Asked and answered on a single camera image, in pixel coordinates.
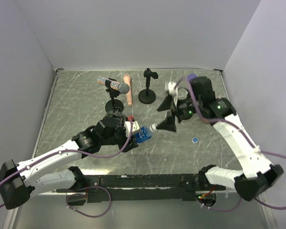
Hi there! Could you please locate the purple microphone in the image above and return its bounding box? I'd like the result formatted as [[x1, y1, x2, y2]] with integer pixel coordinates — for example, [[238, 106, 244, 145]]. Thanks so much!
[[187, 73, 198, 82]]

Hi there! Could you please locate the shock mount stand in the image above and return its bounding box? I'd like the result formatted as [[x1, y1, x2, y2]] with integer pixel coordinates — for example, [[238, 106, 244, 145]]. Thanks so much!
[[104, 109, 128, 125]]

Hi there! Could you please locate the blue label water bottle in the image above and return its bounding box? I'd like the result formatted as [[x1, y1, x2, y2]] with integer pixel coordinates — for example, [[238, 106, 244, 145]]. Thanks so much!
[[135, 126, 155, 144]]

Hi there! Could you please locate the glitter microphone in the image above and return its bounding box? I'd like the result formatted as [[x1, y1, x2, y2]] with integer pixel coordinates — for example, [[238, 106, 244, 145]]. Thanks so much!
[[97, 76, 130, 94]]

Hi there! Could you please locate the empty clip stand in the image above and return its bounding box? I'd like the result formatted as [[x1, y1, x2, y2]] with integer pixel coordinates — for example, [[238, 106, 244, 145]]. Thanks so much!
[[138, 68, 159, 104]]

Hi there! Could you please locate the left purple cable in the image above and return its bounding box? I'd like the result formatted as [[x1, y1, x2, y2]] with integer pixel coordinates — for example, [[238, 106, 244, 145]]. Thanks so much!
[[0, 119, 134, 211]]

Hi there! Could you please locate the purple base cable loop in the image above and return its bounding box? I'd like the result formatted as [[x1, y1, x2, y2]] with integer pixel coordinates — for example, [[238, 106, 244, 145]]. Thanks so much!
[[66, 186, 112, 218]]

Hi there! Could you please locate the pink microphone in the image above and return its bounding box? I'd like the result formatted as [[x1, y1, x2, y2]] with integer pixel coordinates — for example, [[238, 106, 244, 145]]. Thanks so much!
[[123, 73, 133, 107]]

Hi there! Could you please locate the orange juice bottle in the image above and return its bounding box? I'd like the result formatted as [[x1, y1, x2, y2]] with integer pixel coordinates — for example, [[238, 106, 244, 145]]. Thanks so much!
[[202, 119, 212, 125]]

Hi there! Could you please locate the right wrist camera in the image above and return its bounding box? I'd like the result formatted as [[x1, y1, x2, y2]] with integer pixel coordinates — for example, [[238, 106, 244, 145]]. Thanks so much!
[[165, 82, 178, 105]]

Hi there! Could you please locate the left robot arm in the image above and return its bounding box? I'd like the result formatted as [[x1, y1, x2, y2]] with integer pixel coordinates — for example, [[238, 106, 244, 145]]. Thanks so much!
[[0, 117, 140, 209]]

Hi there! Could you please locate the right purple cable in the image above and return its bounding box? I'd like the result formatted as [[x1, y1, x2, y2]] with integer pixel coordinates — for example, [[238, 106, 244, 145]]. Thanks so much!
[[175, 77, 286, 210]]

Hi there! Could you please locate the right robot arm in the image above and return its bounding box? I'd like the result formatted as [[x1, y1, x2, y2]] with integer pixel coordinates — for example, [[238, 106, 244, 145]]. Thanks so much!
[[156, 74, 284, 201]]

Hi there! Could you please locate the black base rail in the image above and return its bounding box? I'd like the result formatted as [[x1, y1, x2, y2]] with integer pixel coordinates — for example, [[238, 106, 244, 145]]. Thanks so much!
[[57, 174, 225, 203]]

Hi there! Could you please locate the white water bottle cap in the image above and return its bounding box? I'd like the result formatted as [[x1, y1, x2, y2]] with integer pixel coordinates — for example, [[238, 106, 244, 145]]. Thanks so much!
[[150, 124, 157, 132]]

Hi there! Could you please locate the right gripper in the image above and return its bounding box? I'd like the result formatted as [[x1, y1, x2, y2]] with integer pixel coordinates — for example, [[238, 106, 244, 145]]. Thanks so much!
[[155, 95, 202, 133]]

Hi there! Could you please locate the glitter microphone stand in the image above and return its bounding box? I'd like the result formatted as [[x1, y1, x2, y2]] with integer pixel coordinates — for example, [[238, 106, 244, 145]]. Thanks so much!
[[105, 78, 124, 112]]

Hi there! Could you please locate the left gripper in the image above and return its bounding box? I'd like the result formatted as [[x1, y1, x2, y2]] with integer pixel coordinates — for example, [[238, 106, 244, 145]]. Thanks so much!
[[101, 122, 139, 152]]

